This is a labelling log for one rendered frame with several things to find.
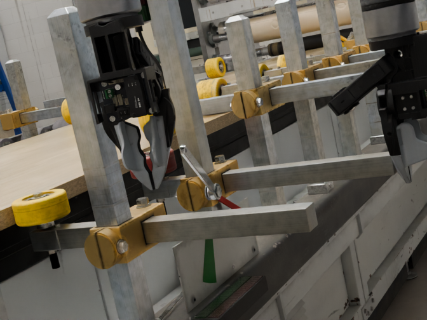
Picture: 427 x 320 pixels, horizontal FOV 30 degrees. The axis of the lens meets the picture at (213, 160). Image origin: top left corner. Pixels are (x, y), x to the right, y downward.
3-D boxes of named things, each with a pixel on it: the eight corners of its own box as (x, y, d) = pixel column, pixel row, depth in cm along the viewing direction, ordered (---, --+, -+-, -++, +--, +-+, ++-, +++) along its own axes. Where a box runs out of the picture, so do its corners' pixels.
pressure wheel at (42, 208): (77, 254, 123) (59, 183, 121) (88, 265, 115) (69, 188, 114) (25, 270, 120) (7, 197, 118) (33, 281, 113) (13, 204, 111)
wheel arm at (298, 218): (320, 230, 99) (313, 197, 98) (311, 239, 96) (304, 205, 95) (49, 249, 120) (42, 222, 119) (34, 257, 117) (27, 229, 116)
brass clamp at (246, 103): (288, 103, 155) (283, 78, 154) (261, 117, 143) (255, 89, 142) (259, 108, 158) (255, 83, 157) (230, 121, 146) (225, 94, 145)
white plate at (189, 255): (260, 252, 138) (249, 197, 136) (190, 312, 115) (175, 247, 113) (257, 253, 138) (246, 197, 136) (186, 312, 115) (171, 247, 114)
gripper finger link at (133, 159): (122, 202, 95) (104, 127, 94) (132, 192, 101) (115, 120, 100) (147, 197, 95) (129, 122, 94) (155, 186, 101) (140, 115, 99)
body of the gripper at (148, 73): (95, 131, 92) (70, 28, 91) (112, 121, 101) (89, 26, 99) (159, 117, 91) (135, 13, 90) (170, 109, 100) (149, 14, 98)
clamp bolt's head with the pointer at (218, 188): (258, 208, 135) (216, 181, 123) (257, 222, 134) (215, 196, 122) (247, 209, 135) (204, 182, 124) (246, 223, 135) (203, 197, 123)
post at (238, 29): (297, 260, 154) (248, 13, 146) (291, 266, 151) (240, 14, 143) (281, 261, 155) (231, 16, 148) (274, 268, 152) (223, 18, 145)
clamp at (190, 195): (243, 187, 135) (237, 159, 134) (207, 210, 123) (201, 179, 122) (214, 190, 138) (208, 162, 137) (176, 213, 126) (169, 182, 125)
